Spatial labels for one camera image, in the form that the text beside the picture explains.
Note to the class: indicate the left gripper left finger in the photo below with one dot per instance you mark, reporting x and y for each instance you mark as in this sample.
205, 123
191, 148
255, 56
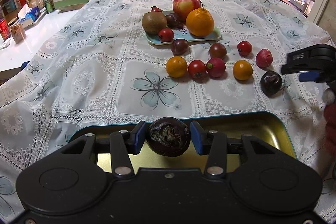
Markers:
123, 143

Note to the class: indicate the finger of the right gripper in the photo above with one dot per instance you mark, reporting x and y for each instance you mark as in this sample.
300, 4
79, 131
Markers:
316, 77

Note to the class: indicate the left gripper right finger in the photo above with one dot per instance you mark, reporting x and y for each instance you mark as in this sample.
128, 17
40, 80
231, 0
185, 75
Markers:
213, 144

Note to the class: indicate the dark purple plum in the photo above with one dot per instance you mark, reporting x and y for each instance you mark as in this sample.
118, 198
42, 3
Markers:
271, 83

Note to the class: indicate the pink radish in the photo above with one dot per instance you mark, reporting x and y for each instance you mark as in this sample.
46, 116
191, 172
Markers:
264, 58
215, 67

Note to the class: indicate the dark purple fruit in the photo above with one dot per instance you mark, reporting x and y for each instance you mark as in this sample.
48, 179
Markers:
168, 136

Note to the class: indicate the yellow tomato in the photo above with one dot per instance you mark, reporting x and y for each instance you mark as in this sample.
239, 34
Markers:
176, 67
242, 70

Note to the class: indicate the red cherry tomato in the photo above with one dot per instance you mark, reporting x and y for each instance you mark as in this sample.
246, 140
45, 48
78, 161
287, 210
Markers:
244, 48

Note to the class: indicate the dark brown tomato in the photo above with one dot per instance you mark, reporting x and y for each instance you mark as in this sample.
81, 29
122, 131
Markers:
217, 50
179, 46

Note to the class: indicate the gold metal tray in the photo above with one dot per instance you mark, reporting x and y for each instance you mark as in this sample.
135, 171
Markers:
263, 125

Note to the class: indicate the white lace floral tablecloth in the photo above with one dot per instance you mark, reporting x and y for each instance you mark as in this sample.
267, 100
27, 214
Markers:
97, 68

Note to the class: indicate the light blue fruit tray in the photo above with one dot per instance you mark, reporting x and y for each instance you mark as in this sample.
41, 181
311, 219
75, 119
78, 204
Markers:
184, 33

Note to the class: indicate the red cherry tomato front tray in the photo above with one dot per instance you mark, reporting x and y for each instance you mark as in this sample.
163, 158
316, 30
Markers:
166, 35

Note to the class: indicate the red cherry tomato tray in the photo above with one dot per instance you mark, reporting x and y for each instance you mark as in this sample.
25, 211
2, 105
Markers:
166, 35
155, 9

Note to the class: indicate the orange citrus fruit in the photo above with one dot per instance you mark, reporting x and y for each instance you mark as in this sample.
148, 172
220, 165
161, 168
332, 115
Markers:
200, 22

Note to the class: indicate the brown kiwi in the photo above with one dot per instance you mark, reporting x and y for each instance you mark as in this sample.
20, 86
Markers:
154, 22

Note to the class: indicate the dark purple grapes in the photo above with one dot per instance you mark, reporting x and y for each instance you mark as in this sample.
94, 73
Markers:
173, 21

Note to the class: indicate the red cherry tomato back tray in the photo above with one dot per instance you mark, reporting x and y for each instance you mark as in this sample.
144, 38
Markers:
155, 9

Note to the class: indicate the red apple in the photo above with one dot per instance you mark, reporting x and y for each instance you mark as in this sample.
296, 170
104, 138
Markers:
183, 7

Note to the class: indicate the glass jar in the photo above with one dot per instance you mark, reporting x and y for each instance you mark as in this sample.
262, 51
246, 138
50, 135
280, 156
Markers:
17, 30

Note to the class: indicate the green can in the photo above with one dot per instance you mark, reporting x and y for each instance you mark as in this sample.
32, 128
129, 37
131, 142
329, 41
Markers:
49, 5

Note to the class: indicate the blue tissue box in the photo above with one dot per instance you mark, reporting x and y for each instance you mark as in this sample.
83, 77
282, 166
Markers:
28, 16

